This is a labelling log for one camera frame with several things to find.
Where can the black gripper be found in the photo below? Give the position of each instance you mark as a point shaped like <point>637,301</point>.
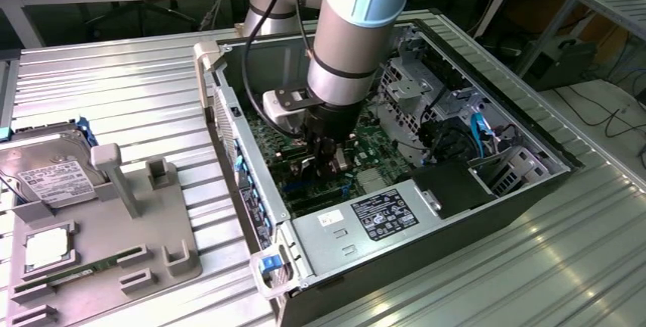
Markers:
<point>333,122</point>

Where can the graphics card with metal bracket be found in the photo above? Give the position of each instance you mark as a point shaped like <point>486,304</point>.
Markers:
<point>345,158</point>

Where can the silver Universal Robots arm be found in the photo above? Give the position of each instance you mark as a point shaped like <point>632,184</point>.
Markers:
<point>349,39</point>

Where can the green motherboard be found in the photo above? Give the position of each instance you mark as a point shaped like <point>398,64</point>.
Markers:
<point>383,145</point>

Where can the silver chipset heatsink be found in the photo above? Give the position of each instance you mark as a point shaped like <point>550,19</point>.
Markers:
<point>375,180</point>

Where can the silver disk bay cage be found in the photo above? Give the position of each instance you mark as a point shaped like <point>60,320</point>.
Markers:
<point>409,88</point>

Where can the black plastic shroud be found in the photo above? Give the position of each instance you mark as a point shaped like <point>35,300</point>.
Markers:
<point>449,190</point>

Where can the grey power supply unit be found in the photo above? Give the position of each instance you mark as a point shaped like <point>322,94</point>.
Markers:
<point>329,243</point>

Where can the blue case latch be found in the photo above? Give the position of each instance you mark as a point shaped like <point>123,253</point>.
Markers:
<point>269,262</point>

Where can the open black PC case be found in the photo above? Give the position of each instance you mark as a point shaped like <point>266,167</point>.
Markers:
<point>505,228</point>

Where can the blue disk caddy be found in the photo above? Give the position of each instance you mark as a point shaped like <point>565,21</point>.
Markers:
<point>88,134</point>

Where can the black box device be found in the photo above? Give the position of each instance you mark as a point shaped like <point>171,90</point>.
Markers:
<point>565,62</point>

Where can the silver hard disk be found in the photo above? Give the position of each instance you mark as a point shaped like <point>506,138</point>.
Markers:
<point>46,175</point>

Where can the grey parts rack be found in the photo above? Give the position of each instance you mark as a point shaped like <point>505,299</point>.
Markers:
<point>100,274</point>

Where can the green RAM stick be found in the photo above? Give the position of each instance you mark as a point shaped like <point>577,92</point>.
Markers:
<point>91,269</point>

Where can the silver CPU chip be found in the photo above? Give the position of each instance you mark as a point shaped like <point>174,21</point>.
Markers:
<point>47,247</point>

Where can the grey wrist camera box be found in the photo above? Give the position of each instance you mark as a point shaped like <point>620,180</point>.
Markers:
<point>281,113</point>

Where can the grey metal shelf frame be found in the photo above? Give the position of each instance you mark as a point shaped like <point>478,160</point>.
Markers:
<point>613,5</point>

